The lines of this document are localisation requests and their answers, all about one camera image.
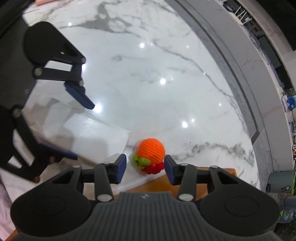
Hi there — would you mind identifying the white wifi router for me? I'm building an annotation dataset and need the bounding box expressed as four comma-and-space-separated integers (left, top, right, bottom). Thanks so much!
234, 6, 253, 26

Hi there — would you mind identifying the white long box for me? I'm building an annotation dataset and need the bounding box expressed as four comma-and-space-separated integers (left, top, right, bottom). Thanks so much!
23, 80, 130, 163

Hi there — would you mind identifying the grey trash bin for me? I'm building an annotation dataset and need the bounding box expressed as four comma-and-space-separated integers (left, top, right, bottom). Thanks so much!
266, 170, 295, 195

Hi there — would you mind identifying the orange cardboard shoe box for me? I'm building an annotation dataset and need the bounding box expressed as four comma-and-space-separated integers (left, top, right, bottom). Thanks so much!
6, 168, 239, 241

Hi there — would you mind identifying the water bottle jug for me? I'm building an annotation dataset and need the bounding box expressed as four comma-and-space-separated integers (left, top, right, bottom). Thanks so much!
279, 207, 296, 223

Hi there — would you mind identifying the white tv console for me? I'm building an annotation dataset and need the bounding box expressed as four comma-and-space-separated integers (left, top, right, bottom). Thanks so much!
191, 1, 294, 171

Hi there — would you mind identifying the orange crochet fruit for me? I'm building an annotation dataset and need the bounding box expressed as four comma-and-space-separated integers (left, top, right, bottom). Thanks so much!
132, 138, 166, 175

